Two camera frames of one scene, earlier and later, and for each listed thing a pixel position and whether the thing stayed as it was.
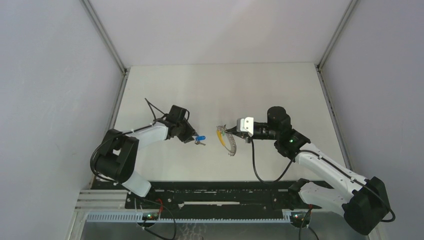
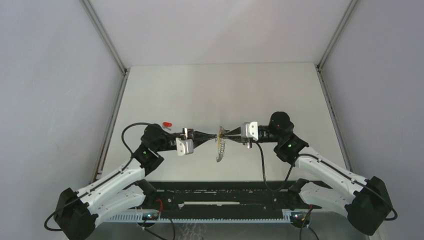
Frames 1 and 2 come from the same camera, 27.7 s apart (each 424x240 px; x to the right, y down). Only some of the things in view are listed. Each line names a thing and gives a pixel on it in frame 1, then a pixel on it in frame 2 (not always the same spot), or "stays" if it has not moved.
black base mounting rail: [211, 196] stays
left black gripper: [190, 132] -> [198, 137]
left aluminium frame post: [125, 71] stays
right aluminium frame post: [318, 65] stays
